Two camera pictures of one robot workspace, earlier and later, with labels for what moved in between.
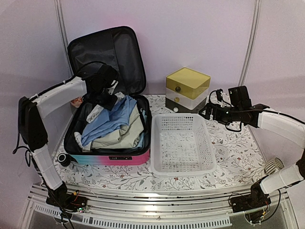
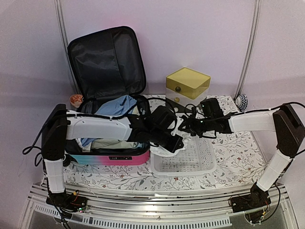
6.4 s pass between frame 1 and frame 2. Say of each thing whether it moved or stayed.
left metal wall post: stayed
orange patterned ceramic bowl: stayed
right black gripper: moved
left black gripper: moved
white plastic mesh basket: stayed
